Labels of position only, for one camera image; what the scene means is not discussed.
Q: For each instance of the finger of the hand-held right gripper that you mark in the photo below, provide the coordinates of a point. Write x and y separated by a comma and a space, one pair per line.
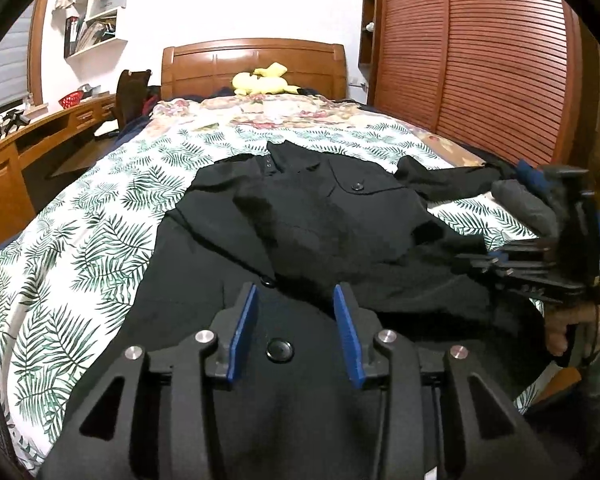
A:
525, 285
510, 255

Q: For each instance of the wooden window frame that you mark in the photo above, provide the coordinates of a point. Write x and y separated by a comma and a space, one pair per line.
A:
37, 50

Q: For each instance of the leaf-print bed sheet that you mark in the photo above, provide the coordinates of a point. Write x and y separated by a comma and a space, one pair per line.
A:
90, 240

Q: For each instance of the yellow plush toy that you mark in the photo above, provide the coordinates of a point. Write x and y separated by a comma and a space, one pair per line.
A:
252, 82

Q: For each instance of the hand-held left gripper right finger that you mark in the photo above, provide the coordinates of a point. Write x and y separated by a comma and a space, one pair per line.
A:
347, 340

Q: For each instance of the navy blue bedcover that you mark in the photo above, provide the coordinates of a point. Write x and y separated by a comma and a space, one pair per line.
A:
135, 132

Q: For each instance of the grey window shutter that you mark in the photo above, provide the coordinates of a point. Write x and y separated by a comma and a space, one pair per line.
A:
5, 70

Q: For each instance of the person's right hand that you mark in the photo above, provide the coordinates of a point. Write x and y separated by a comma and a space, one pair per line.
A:
557, 332

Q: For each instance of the black gadget pile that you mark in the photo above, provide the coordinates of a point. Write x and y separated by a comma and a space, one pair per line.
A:
0, 125

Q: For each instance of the black coat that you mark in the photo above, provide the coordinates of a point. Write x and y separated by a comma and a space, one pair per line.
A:
305, 220

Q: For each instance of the white paper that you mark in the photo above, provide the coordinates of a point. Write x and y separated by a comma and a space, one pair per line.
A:
106, 130

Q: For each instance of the red basket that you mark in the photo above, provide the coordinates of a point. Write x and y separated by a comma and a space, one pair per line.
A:
71, 100

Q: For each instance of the wooden louvered wardrobe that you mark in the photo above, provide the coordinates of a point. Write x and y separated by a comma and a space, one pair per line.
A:
480, 60

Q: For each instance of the grey cloth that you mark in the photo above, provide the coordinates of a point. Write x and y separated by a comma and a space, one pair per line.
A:
525, 205

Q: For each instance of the floral blanket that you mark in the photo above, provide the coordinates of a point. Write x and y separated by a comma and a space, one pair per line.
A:
280, 112

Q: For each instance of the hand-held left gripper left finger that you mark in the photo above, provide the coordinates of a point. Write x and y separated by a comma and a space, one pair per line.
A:
242, 332

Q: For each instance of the wooden desk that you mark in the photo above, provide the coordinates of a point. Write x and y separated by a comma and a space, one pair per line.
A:
0, 180

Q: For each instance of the blue cloth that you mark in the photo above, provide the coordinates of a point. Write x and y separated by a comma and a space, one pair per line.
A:
532, 177

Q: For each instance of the white wall shelf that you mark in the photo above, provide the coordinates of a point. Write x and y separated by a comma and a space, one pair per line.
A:
92, 12

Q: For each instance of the wooden headboard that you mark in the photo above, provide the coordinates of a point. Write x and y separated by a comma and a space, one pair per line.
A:
205, 65

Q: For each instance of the dark brown chair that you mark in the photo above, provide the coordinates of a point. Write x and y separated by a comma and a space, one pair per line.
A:
132, 92

